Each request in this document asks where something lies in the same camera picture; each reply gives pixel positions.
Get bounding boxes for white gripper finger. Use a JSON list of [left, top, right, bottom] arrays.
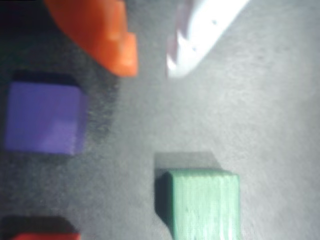
[[166, 0, 251, 79]]

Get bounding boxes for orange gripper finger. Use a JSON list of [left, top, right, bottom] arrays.
[[43, 0, 139, 77]]

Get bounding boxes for green cube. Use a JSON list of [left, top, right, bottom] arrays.
[[154, 168, 241, 240]]

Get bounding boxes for purple cube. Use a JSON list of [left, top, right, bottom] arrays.
[[3, 81, 89, 156]]

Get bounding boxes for red cube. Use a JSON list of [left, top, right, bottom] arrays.
[[7, 231, 82, 240]]

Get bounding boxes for black mat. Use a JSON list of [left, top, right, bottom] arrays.
[[0, 0, 320, 240]]

